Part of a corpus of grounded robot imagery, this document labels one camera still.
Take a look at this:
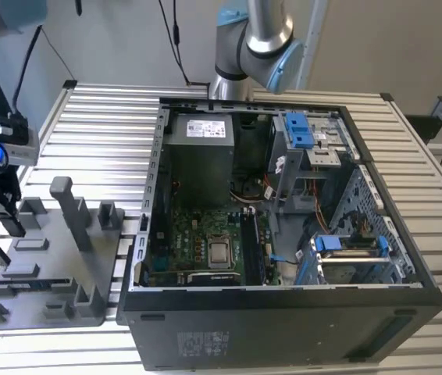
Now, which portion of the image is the black RAM slot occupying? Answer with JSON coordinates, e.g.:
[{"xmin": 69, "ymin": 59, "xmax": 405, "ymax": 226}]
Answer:
[
  {"xmin": 251, "ymin": 212, "xmax": 262, "ymax": 284},
  {"xmin": 246, "ymin": 212, "xmax": 257, "ymax": 284},
  {"xmin": 242, "ymin": 212, "xmax": 252, "ymax": 284}
]

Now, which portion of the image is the grey parts rack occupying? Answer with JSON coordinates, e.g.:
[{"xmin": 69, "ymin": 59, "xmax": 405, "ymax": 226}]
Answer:
[{"xmin": 0, "ymin": 175, "xmax": 127, "ymax": 333}]

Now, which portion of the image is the green motherboard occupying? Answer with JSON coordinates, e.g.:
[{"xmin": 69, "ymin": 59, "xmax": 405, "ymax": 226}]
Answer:
[{"xmin": 144, "ymin": 206, "xmax": 284, "ymax": 288}]

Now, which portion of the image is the grey power supply unit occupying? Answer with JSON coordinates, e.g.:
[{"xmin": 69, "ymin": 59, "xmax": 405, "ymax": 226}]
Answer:
[{"xmin": 164, "ymin": 112, "xmax": 234, "ymax": 209}]

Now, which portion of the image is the white power supply label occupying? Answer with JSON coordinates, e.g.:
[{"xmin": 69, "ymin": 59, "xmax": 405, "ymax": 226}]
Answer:
[{"xmin": 186, "ymin": 119, "xmax": 227, "ymax": 139}]

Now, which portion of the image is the silver CPU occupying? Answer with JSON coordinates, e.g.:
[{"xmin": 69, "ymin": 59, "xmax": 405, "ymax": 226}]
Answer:
[{"xmin": 209, "ymin": 241, "xmax": 231, "ymax": 265}]

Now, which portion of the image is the black graphics card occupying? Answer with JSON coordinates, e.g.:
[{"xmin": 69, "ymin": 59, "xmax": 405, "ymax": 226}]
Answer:
[{"xmin": 177, "ymin": 270, "xmax": 244, "ymax": 288}]

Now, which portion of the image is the grey case sticker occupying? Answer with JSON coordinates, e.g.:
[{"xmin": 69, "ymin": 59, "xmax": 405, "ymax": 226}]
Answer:
[{"xmin": 176, "ymin": 330, "xmax": 232, "ymax": 359}]

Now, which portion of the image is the metal drive cage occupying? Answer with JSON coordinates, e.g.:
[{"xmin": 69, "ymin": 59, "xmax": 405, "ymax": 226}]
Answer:
[{"xmin": 269, "ymin": 111, "xmax": 348, "ymax": 205}]

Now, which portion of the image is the blue disk carrier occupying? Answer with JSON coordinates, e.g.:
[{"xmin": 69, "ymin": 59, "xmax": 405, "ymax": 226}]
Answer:
[
  {"xmin": 284, "ymin": 112, "xmax": 308, "ymax": 136},
  {"xmin": 314, "ymin": 235, "xmax": 389, "ymax": 259},
  {"xmin": 291, "ymin": 130, "xmax": 313, "ymax": 151}
]

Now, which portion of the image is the black PC case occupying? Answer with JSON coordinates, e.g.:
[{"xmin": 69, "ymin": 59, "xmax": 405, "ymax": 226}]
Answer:
[{"xmin": 115, "ymin": 95, "xmax": 442, "ymax": 372}]

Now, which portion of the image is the metal disk bay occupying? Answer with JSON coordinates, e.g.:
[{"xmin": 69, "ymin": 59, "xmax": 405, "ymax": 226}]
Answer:
[{"xmin": 297, "ymin": 232, "xmax": 408, "ymax": 288}]

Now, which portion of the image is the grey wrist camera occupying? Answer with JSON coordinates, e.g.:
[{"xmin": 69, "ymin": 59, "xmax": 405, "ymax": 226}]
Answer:
[{"xmin": 0, "ymin": 111, "xmax": 41, "ymax": 166}]

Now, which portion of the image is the black camera cable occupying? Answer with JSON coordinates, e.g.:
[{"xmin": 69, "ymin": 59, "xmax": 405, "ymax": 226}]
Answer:
[{"xmin": 12, "ymin": 25, "xmax": 45, "ymax": 116}]

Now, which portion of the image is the black wall cable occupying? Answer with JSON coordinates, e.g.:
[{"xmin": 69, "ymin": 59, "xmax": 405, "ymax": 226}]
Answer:
[{"xmin": 157, "ymin": 0, "xmax": 191, "ymax": 86}]

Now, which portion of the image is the power supply wire bundle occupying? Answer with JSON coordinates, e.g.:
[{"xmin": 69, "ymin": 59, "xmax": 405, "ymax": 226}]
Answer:
[{"xmin": 228, "ymin": 171, "xmax": 284, "ymax": 204}]

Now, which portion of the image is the aluminium frame post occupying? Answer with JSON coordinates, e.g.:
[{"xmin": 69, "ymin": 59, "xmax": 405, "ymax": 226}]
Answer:
[{"xmin": 302, "ymin": 0, "xmax": 330, "ymax": 93}]

